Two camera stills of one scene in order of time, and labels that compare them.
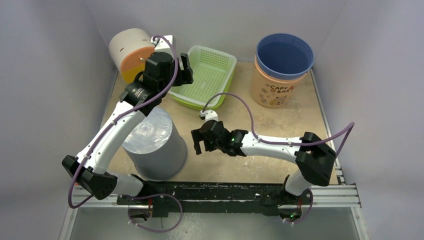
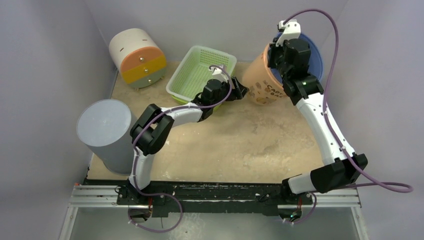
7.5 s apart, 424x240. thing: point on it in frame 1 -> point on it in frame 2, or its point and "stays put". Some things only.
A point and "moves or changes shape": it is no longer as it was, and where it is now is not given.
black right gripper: [202, 137] -> [276, 55]
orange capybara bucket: [269, 93] moves or changes shape
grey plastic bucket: [158, 149] -> [104, 127]
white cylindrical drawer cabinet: [129, 49] stays put
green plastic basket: [212, 71] stays put
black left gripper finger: [185, 76] -> [240, 90]
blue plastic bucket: [284, 56] moves or changes shape
